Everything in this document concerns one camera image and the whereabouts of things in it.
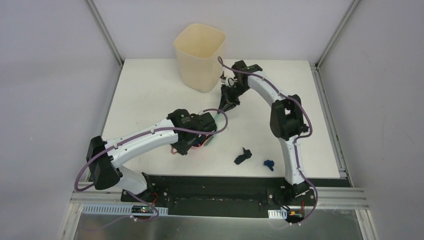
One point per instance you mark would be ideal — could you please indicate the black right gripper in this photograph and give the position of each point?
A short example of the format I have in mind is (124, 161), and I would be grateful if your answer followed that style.
(228, 101)

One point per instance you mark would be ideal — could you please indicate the blue paper scrap front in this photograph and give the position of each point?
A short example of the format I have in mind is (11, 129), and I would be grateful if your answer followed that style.
(269, 164)

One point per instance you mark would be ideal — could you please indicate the cream plastic waste bin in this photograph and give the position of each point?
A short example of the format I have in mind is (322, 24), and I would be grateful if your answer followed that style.
(197, 49)

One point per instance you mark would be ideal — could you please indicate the pink plastic dustpan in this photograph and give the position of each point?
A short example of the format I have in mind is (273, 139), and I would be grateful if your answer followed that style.
(187, 141)

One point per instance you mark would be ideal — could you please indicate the white slotted cable duct left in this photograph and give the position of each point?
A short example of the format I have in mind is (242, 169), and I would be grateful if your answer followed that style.
(123, 209)

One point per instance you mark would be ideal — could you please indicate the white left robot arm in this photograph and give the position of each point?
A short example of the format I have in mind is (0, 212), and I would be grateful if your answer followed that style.
(106, 158)

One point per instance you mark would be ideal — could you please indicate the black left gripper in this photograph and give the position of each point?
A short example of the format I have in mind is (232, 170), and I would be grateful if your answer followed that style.
(205, 133)

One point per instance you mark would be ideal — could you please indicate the white slotted cable duct right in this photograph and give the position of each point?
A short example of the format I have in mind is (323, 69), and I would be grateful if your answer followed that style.
(277, 214)

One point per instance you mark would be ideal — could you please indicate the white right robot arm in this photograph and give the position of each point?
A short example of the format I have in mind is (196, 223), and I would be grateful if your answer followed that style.
(288, 120)

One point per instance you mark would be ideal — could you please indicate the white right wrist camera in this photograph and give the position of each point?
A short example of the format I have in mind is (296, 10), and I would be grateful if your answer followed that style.
(229, 81)

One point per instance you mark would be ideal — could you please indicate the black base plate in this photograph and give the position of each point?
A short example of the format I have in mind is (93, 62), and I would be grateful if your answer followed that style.
(223, 196)

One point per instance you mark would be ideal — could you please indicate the white slotted cable duct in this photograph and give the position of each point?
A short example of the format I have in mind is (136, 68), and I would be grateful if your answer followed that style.
(277, 214)
(123, 209)

